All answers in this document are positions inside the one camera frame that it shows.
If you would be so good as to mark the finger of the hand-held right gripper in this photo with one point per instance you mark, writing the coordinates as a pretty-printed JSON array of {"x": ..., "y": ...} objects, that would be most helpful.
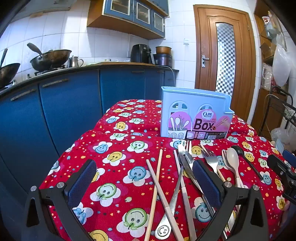
[
  {"x": 289, "y": 155},
  {"x": 277, "y": 165}
]

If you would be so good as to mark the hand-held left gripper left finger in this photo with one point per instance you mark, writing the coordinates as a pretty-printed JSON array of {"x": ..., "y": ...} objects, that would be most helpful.
[{"x": 83, "y": 183}]

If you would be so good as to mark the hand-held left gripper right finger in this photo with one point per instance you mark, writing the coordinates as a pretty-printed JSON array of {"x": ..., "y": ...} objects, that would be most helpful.
[{"x": 204, "y": 180}]

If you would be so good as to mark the steel table knife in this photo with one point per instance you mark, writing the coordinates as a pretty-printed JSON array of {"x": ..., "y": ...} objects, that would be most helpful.
[{"x": 187, "y": 162}]

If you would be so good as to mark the beige two-tone chopstick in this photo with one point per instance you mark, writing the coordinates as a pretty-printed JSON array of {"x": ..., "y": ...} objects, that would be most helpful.
[
  {"x": 185, "y": 197},
  {"x": 161, "y": 199}
]

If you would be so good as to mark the white plastic fork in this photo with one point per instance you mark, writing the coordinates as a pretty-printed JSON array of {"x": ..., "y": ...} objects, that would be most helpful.
[{"x": 225, "y": 160}]

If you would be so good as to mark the white plastic spoon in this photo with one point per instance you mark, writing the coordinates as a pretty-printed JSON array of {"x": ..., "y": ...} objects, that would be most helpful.
[{"x": 232, "y": 155}]

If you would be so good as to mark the black plastic spoon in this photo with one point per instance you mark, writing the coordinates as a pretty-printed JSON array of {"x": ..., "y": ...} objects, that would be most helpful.
[{"x": 238, "y": 149}]

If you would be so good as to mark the wooden chopstick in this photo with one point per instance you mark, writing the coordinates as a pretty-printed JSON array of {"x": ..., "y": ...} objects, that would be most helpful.
[{"x": 157, "y": 180}]

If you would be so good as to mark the light blue utensil box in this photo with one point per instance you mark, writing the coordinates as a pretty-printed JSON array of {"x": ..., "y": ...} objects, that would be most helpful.
[{"x": 175, "y": 99}]

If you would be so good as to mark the clear crumpled plastic bag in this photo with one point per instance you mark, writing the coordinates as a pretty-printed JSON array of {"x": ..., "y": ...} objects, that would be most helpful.
[{"x": 281, "y": 136}]

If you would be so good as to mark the red smiley printed tablecloth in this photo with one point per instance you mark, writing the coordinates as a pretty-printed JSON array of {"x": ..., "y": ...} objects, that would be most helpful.
[{"x": 115, "y": 180}]

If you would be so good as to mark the black metal rack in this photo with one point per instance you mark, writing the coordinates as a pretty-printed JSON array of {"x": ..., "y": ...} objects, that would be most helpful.
[{"x": 279, "y": 104}]

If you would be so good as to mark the pink white plastic bag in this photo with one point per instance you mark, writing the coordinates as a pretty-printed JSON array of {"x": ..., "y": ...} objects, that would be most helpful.
[{"x": 268, "y": 76}]

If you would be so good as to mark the white hanging plastic bag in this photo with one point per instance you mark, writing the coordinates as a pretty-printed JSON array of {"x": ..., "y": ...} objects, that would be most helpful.
[{"x": 281, "y": 67}]

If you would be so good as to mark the gas stove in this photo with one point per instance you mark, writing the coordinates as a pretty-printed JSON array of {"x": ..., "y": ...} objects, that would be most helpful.
[{"x": 49, "y": 70}]

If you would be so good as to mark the dark kitchen countertop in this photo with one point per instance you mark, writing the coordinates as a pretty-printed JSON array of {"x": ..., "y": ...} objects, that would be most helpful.
[{"x": 111, "y": 65}]

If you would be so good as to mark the steel kettle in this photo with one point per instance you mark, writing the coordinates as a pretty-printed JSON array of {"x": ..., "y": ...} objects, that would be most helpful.
[{"x": 74, "y": 61}]

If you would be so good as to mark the dark rice cooker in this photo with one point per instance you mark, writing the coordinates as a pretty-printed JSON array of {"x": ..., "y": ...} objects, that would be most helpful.
[{"x": 164, "y": 59}]

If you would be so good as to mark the large dark wok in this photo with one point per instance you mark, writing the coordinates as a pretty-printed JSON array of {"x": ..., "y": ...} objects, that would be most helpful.
[{"x": 50, "y": 59}]

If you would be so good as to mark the wooden shelf unit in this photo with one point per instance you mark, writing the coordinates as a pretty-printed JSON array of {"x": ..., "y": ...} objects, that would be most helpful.
[{"x": 263, "y": 27}]

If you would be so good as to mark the small dark wok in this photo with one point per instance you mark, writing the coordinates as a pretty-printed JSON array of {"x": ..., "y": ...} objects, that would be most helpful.
[{"x": 7, "y": 74}]

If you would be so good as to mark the brown pot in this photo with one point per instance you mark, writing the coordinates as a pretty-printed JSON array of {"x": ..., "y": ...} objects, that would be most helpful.
[{"x": 163, "y": 49}]

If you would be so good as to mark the black air fryer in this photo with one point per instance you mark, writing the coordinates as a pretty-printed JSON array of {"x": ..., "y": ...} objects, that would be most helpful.
[{"x": 140, "y": 53}]

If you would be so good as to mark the wooden door glass panel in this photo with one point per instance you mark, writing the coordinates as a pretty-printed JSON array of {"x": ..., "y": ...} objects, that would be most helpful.
[{"x": 205, "y": 34}]

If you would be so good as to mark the white light switch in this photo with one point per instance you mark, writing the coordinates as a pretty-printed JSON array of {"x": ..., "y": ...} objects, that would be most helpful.
[{"x": 186, "y": 41}]

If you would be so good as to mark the blue wooden wall cabinet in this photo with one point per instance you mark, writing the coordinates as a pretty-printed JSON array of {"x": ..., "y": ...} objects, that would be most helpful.
[{"x": 129, "y": 14}]

